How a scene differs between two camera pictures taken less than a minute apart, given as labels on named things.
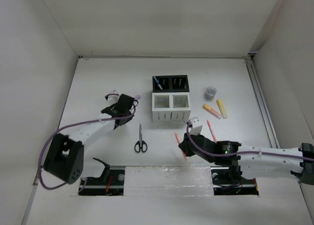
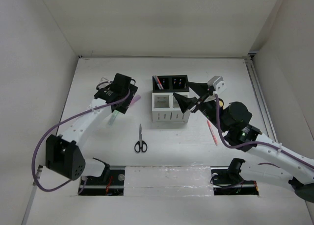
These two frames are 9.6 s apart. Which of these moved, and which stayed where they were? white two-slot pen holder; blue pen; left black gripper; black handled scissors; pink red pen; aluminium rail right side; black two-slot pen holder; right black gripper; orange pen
Moved: right black gripper; left black gripper; orange pen
Stayed: white two-slot pen holder; blue pen; aluminium rail right side; black handled scissors; black two-slot pen holder; pink red pen
